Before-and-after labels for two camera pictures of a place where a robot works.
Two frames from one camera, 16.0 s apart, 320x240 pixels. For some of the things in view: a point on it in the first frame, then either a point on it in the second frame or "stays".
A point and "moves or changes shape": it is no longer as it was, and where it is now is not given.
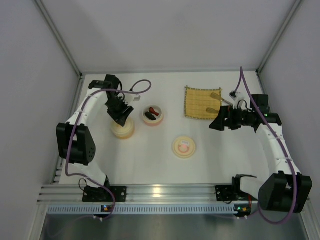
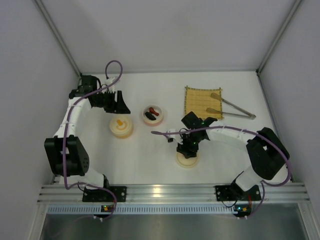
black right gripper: (227, 118) → (186, 150)
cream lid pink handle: (184, 147) moves or changes shape
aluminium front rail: (136, 193) stays
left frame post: (58, 36) stays
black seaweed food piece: (150, 116) stays
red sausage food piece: (152, 111) stays
